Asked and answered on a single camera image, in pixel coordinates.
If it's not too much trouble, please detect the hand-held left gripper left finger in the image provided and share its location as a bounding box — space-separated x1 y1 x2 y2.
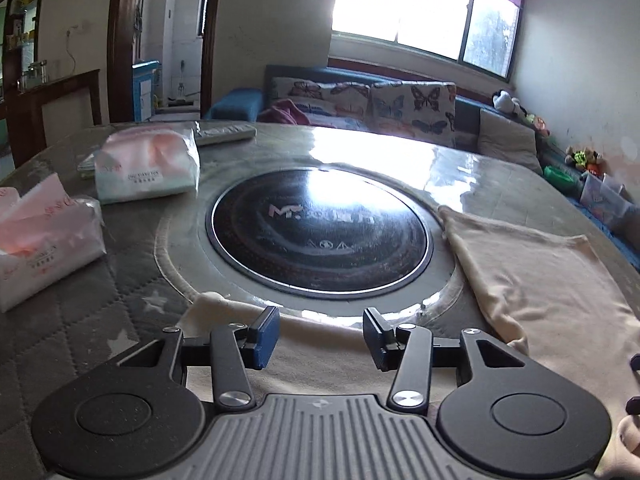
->
116 305 282 415

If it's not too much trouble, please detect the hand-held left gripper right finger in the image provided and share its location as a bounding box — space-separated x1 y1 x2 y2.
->
362 306 530 417

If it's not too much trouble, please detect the cream garment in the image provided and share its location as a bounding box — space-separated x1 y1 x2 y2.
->
175 204 640 480

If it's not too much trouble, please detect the person's right hand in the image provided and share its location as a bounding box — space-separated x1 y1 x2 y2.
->
616 416 640 463

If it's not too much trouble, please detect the round black induction cooktop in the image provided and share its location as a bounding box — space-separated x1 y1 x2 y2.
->
206 169 433 301

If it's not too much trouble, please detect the grey quilted table cover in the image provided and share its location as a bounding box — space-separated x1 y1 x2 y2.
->
0 120 640 480

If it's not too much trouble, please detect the clear plastic box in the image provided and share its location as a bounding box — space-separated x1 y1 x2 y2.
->
580 172 631 231

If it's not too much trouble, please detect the pink tissue pack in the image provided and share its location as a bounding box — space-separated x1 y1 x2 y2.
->
0 172 106 313
94 127 201 206

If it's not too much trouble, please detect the green bowl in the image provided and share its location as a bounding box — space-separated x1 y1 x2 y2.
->
544 165 576 189

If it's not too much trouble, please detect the grey remote control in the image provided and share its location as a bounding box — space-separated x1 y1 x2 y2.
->
194 121 257 147

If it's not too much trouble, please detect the green and brown plush toy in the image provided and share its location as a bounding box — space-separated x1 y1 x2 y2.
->
565 146 603 172

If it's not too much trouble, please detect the butterfly print pillow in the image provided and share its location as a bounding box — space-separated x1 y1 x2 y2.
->
295 102 372 132
367 81 457 148
270 76 373 111

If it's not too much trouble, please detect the pink cloth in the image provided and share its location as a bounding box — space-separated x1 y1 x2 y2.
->
257 99 311 126

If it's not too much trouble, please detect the blue sofa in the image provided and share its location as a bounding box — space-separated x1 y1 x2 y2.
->
207 64 640 261

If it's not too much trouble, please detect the grey pillow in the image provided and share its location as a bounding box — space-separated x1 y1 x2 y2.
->
477 109 543 175

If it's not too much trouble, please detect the pink plush toy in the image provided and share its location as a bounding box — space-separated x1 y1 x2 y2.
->
525 112 551 137

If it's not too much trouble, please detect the panda plush toy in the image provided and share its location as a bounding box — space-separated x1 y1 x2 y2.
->
492 90 526 116

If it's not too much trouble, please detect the blue cabinet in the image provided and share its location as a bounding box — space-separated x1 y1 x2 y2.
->
132 59 161 121

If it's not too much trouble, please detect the dark wooden chair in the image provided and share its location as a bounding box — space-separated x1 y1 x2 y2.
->
5 69 103 168

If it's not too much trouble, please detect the window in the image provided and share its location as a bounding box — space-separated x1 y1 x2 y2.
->
330 0 531 81

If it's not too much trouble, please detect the dark wooden door frame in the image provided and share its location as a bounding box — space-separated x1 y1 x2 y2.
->
107 0 223 123

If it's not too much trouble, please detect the wooden wall shelf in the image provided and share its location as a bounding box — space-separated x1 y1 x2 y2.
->
0 0 48 106

